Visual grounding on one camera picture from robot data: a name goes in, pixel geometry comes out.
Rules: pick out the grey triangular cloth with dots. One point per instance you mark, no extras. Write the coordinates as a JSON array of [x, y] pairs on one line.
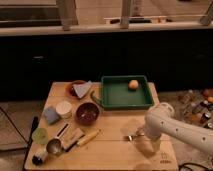
[[82, 89]]

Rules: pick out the yellow handled knife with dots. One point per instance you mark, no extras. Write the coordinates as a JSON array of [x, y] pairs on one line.
[[85, 139]]

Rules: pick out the metal measuring cup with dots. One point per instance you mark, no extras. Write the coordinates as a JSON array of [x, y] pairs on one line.
[[54, 146]]

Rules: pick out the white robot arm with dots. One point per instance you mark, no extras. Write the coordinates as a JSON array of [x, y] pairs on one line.
[[159, 119]]

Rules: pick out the silver metal fork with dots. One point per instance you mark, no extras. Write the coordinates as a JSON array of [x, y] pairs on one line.
[[132, 137]]

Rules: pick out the orange bowl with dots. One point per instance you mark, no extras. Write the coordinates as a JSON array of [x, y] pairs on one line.
[[69, 90]]

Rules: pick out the purple bowl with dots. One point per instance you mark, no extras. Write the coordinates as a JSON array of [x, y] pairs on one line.
[[87, 113]]

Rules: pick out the orange ball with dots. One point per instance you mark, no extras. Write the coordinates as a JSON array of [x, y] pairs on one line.
[[133, 85]]

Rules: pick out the green plastic tray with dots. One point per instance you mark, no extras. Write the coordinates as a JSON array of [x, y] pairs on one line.
[[116, 95]]

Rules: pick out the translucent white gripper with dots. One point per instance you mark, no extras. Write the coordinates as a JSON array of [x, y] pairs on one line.
[[156, 144]]

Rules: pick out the green pepper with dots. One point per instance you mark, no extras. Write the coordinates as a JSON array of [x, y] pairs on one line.
[[95, 99]]

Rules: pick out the white round container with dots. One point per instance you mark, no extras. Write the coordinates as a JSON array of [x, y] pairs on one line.
[[64, 109]]

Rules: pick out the black stand left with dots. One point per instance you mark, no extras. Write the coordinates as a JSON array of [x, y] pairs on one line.
[[33, 128]]

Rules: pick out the green plastic cup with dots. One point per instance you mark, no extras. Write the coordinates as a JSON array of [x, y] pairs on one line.
[[40, 136]]

